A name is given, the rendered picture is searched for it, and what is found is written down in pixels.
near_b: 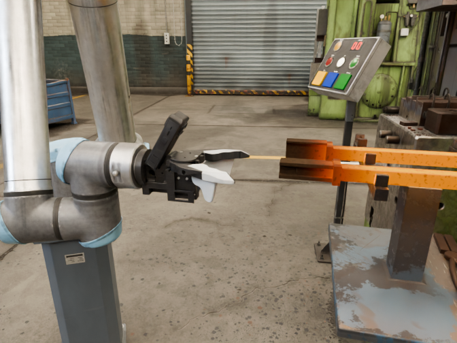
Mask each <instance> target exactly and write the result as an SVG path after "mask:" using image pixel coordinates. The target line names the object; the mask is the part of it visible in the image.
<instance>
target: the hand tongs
mask: <svg viewBox="0 0 457 343"><path fill-rule="evenodd" d="M433 237H434V239H435V242H436V245H437V247H438V249H439V252H440V253H441V254H444V258H445V259H446V260H448V261H449V262H450V274H451V277H452V280H453V283H454V286H455V287H456V290H457V274H456V266H457V244H456V242H455V240H454V238H453V236H452V235H446V234H444V236H443V235H442V234H441V233H434V235H433Z"/></svg>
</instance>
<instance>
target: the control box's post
mask: <svg viewBox="0 0 457 343"><path fill-rule="evenodd" d="M355 106H356V102H353V101H348V100H347V105H346V112H345V126H344V132H343V143H342V146H350V143H351V136H352V126H353V122H354V112H355ZM344 193H345V181H341V182H340V186H337V196H336V203H335V214H334V215H335V217H341V215H342V209H343V198H344ZM333 223H336V224H341V219H340V218H334V221H333Z"/></svg>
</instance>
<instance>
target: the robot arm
mask: <svg viewBox="0 0 457 343"><path fill-rule="evenodd" d="M68 3H69V9H70V12H71V18H72V21H73V27H74V30H75V36H76V39H77V43H78V48H79V52H80V58H81V61H82V67H83V70H84V75H85V79H86V85H87V88H88V94H89V97H90V102H91V106H92V112H93V115H94V119H95V124H96V128H97V133H98V136H99V137H98V138H97V139H96V140H95V141H90V140H87V139H84V138H82V137H73V138H68V139H62V140H56V141H53V142H50V141H49V128H48V104H47V91H46V67H45V54H44V30H43V18H42V5H41V0H0V113H1V137H2V151H3V175H4V190H3V200H1V201H0V240H1V241H2V242H4V243H6V244H27V243H33V242H49V241H57V240H78V239H79V243H80V244H81V245H82V246H84V247H87V248H98V247H101V246H105V245H107V244H110V243H112V242H113V241H114V240H116V239H117V238H118V237H119V236H120V234H121V233H122V216H121V212H120V201H119V194H118V189H141V188H142V191H143V195H149V194H151V193H152V192H159V193H167V199H168V201H178V202H186V203H194V200H197V198H198V197H199V191H200V189H201V190H202V192H203V196H204V199H205V200H206V201H207V202H212V201H213V200H214V195H215V192H216V187H217V184H218V183H220V184H234V183H235V181H234V180H233V179H232V178H231V176H230V173H231V169H232V166H233V161H234V159H242V158H249V157H250V155H249V154H248V153H246V152H244V151H242V150H228V149H222V150H221V149H200V150H181V151H179V152H178V151H176V150H174V151H173V152H171V150H172V148H173V147H174V145H175V143H176V142H177V139H178V137H179V136H180V135H181V134H182V133H183V132H184V130H185V128H186V126H187V124H188V123H187V122H188V120H189V117H188V116H187V115H185V114H183V113H182V112H180V111H177V112H176V113H174V114H171V115H169V117H168V118H167V120H166V121H165V124H164V128H163V130H162V132H161V133H160V135H159V137H158V139H157V141H156V143H155V145H154V147H153V149H150V145H149V143H146V142H144V143H143V140H142V138H141V136H140V135H139V134H138V133H136V132H135V125H134V120H133V110H132V105H131V95H130V90H129V80H128V75H127V70H126V60H125V54H124V45H123V39H122V30H121V24H120V15H119V9H118V0H68ZM170 152H171V153H170ZM202 162H204V163H203V164H202ZM175 198H181V199H175ZM182 199H188V200H182Z"/></svg>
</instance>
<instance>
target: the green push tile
mask: <svg viewBox="0 0 457 343"><path fill-rule="evenodd" d="M351 77H352V75H351V74H344V73H342V74H341V75H340V77H339V79H338V81H337V83H336V84H335V86H334V88H335V89H339V90H343V91H344V89H345V87H346V86H347V84H348V82H349V81H350V79H351Z"/></svg>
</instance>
